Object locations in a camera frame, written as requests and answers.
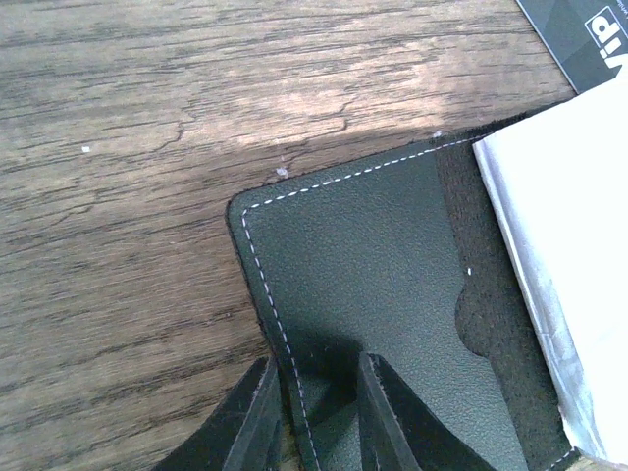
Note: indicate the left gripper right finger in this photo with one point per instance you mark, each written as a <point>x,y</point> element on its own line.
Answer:
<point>398,431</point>

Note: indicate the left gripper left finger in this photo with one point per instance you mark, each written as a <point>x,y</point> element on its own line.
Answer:
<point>244,431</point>

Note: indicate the black leather card holder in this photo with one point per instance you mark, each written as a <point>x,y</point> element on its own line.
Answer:
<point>487,266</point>

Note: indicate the black VIP card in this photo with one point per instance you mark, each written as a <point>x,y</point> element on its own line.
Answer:
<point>586,38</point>

